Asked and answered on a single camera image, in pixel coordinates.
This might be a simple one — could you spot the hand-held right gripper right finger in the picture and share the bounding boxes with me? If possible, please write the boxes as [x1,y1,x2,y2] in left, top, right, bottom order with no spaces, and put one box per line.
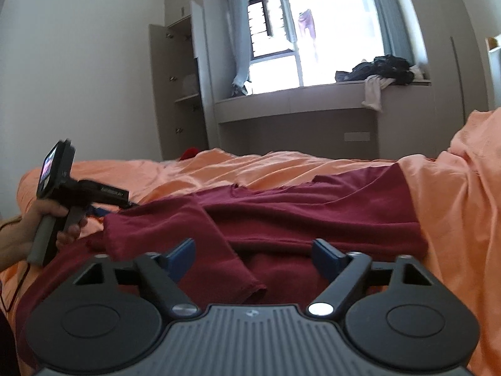
[308,239,433,318]

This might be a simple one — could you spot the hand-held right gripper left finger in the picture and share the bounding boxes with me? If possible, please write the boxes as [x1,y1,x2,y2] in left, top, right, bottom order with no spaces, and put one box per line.
[74,238,202,319]

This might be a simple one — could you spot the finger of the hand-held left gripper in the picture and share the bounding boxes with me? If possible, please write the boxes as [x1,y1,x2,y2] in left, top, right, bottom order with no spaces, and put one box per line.
[87,203,139,218]

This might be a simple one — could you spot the maroon garment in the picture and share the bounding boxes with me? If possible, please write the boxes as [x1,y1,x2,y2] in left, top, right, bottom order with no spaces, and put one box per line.
[18,162,429,361]

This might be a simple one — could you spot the person's left forearm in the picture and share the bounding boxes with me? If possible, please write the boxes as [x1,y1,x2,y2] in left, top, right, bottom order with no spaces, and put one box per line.
[0,221,32,273]

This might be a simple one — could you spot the pile of dark clothes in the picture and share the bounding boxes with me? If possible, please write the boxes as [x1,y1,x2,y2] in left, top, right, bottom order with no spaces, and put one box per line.
[334,55,416,86]

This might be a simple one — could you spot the person's left hand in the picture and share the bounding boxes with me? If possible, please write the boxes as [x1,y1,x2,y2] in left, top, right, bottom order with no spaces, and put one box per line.
[18,200,89,251]

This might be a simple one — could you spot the open grey wardrobe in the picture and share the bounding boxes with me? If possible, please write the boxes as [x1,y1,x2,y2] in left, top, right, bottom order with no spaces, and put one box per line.
[148,0,220,161]

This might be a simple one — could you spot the grey window bench cabinet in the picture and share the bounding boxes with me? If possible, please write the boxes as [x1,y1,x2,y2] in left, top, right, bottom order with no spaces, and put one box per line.
[213,80,437,161]

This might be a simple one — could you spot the orange bed sheet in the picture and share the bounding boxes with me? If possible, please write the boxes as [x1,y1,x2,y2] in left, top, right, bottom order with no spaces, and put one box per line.
[0,107,501,376]

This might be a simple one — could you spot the white item in wardrobe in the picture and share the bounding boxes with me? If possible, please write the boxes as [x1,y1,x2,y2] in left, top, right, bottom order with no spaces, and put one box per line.
[178,74,200,97]

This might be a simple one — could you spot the white cloth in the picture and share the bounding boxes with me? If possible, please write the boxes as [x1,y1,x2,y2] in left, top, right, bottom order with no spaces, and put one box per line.
[362,75,396,112]

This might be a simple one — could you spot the window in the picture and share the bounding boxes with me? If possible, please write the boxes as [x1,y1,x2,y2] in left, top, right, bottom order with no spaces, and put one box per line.
[246,0,392,95]

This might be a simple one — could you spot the grey closet door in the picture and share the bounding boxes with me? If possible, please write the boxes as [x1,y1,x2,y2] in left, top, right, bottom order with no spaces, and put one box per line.
[426,0,494,157]

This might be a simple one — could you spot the short blue-grey curtain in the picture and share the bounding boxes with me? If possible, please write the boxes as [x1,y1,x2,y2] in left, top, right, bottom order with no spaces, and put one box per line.
[225,0,253,97]

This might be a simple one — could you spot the purple hanging garment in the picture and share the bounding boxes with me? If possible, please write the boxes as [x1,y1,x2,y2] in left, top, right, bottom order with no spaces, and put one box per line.
[297,8,317,42]

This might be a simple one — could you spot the long blue-grey curtain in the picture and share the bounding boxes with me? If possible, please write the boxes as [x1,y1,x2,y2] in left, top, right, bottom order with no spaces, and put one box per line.
[364,0,416,67]

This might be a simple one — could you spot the black cable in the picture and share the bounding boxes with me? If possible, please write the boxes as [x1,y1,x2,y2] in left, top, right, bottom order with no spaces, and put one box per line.
[0,260,32,314]

